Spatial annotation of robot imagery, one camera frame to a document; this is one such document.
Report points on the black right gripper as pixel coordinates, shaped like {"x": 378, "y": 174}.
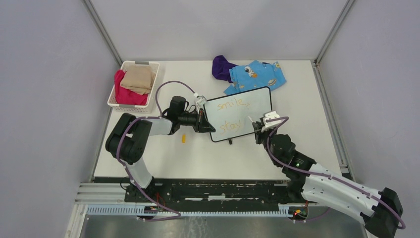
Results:
{"x": 258, "y": 126}

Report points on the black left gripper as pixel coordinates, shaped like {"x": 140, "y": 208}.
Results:
{"x": 201, "y": 124}

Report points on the white whiteboard black frame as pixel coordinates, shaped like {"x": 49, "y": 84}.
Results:
{"x": 229, "y": 114}

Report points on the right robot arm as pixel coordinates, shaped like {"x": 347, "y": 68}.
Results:
{"x": 380, "y": 211}

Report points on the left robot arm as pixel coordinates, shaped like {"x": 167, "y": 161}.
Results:
{"x": 128, "y": 139}

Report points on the purple cloth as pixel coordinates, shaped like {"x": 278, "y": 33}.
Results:
{"x": 221, "y": 68}

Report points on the blue patterned cloth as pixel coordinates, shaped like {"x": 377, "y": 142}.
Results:
{"x": 255, "y": 75}

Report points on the white perforated plastic basket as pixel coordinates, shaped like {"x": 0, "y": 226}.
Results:
{"x": 150, "y": 103}

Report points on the beige folded cloth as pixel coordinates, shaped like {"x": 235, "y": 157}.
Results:
{"x": 138, "y": 79}

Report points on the pink cloth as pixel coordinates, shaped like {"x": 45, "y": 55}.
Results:
{"x": 125, "y": 96}

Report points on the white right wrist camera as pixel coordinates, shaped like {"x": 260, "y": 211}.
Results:
{"x": 272, "y": 120}

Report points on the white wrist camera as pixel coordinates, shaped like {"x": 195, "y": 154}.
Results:
{"x": 200, "y": 101}
{"x": 272, "y": 120}

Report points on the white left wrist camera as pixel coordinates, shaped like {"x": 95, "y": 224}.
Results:
{"x": 200, "y": 101}

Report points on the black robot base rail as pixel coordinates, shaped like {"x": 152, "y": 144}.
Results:
{"x": 212, "y": 196}

